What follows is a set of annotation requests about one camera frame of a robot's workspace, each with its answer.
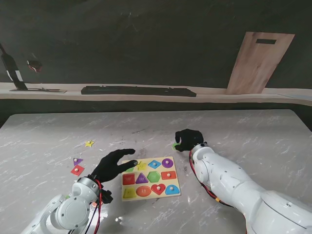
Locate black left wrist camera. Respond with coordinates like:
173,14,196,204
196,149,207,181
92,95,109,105
99,189,114,204

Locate wooden shape puzzle board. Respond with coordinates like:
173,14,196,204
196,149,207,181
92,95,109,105
121,156,182,202

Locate black keyboard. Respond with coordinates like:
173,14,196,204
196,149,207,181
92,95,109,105
80,85,197,98

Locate thin flat wooden plate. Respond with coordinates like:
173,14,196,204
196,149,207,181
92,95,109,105
9,87,68,94

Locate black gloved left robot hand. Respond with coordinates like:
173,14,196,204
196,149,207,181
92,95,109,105
89,148,139,183

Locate blue dome puzzle piece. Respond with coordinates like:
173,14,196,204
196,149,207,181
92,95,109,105
165,184,179,195

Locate black bottle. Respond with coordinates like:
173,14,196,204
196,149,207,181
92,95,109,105
0,43,29,91

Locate arm red black cables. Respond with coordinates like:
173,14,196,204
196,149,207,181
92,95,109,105
86,180,102,234
189,151,234,208

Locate right arm red black cables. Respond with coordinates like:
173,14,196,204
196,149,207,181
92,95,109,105
189,151,234,208

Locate left arm red black cables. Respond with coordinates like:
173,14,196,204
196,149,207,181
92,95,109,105
86,180,102,234

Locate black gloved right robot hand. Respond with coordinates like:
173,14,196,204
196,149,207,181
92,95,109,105
175,128,205,153

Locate red heart puzzle piece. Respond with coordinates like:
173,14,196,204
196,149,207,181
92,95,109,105
151,183,166,196

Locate wooden cutting board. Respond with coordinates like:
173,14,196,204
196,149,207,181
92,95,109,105
224,31,295,95

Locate red square puzzle piece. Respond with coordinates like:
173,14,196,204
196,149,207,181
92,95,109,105
70,165,85,176

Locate long wooden shelf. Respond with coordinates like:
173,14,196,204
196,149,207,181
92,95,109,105
0,82,312,107

